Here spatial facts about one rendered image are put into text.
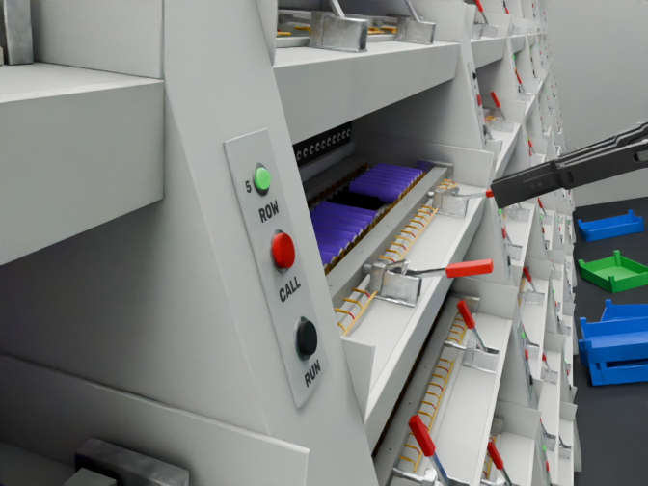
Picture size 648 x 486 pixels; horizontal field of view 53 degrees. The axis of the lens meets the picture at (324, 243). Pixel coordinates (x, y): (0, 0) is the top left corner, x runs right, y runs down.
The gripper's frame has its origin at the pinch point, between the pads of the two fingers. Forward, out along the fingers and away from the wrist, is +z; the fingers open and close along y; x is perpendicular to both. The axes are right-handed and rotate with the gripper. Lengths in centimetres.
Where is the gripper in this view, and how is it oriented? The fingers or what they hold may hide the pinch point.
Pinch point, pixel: (525, 184)
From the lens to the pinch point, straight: 76.5
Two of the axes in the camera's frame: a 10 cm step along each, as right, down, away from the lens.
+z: -8.6, 3.0, 4.2
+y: 3.4, -3.0, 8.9
